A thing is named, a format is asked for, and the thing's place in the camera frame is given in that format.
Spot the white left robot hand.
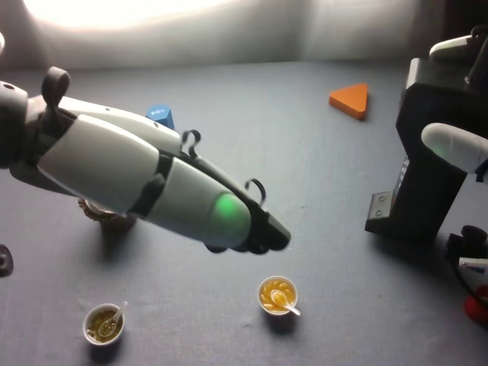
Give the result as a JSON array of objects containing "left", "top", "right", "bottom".
[{"left": 0, "top": 66, "right": 294, "bottom": 257}]

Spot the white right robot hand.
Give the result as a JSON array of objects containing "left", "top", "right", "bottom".
[{"left": 420, "top": 34, "right": 488, "bottom": 177}]

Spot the toy cupcake with red heart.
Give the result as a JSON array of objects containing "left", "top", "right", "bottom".
[{"left": 77, "top": 196, "right": 137, "bottom": 230}]

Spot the blue hexagonal block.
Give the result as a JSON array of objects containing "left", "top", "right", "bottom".
[{"left": 145, "top": 104, "right": 176, "bottom": 132}]

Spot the orange triangle block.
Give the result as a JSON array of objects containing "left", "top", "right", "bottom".
[{"left": 328, "top": 82, "right": 371, "bottom": 123}]

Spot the grey table cloth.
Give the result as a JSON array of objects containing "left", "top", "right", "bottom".
[{"left": 0, "top": 59, "right": 488, "bottom": 366}]

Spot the small bowl of green soup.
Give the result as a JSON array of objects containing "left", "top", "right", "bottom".
[{"left": 82, "top": 300, "right": 129, "bottom": 346}]

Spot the red cylinder block white cross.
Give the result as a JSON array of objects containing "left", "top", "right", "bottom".
[{"left": 462, "top": 286, "right": 488, "bottom": 326}]

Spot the white cloth backdrop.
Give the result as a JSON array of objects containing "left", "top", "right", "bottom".
[{"left": 0, "top": 0, "right": 447, "bottom": 72}]

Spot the small bowl of orange soup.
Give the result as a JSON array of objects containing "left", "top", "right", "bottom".
[{"left": 257, "top": 274, "right": 302, "bottom": 317}]

